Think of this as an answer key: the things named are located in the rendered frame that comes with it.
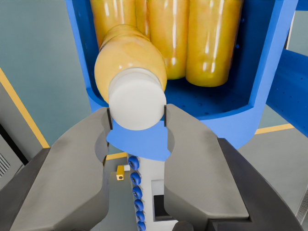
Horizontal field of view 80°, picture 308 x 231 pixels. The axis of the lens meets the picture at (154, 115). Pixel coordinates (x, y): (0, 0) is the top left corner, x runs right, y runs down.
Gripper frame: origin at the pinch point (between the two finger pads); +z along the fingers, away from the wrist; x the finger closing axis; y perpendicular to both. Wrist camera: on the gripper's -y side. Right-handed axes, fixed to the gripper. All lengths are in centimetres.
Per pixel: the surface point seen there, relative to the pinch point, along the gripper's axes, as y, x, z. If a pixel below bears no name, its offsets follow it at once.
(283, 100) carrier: 32, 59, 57
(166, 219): 51, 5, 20
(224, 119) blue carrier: 4.9, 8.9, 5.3
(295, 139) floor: 117, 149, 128
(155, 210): 49, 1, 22
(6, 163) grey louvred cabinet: 105, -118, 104
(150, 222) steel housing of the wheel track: 80, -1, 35
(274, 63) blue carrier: 0.0, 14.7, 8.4
